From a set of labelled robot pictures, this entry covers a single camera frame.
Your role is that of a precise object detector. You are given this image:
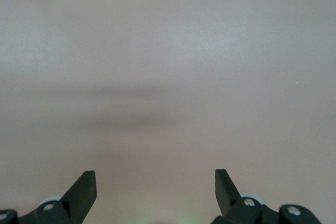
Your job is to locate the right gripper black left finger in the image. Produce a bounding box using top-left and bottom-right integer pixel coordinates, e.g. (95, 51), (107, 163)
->
(0, 170), (97, 224)

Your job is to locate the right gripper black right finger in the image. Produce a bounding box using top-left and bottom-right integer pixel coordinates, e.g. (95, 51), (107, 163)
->
(211, 168), (323, 224)

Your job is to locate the brown table mat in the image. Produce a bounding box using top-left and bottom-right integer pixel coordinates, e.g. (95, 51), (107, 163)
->
(0, 0), (336, 224)

